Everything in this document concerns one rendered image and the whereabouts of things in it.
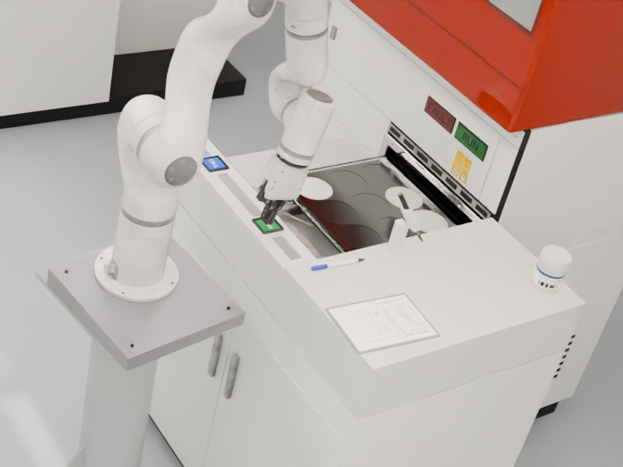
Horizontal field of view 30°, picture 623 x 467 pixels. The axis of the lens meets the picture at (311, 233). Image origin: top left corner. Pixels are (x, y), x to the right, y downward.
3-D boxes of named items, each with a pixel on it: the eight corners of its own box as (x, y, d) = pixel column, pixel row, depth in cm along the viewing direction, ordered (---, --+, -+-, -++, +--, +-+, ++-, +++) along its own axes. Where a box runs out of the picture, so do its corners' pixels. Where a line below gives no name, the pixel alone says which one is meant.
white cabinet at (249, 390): (291, 344, 385) (344, 137, 338) (470, 563, 326) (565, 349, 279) (114, 394, 351) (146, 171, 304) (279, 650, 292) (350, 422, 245)
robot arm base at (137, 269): (114, 309, 251) (125, 244, 240) (80, 254, 262) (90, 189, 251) (192, 293, 261) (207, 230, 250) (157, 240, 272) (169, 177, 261)
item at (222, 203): (195, 176, 306) (202, 132, 298) (306, 307, 272) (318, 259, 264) (162, 182, 301) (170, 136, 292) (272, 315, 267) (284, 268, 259)
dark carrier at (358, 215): (385, 159, 317) (385, 157, 317) (462, 233, 296) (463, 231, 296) (279, 180, 299) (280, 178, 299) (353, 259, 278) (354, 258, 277)
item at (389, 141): (381, 159, 326) (388, 131, 321) (478, 252, 299) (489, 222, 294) (375, 160, 325) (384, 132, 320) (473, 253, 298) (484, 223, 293)
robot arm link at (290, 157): (303, 137, 266) (298, 148, 267) (273, 135, 260) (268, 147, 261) (324, 157, 260) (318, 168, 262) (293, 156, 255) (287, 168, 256)
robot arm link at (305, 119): (271, 133, 260) (294, 156, 255) (292, 82, 254) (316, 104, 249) (298, 134, 266) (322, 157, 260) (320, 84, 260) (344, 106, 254)
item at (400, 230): (404, 243, 275) (418, 196, 268) (413, 252, 273) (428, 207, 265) (384, 247, 272) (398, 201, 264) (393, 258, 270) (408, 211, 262)
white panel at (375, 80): (315, 100, 351) (344, -21, 328) (484, 260, 301) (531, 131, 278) (307, 101, 350) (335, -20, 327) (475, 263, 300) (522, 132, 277)
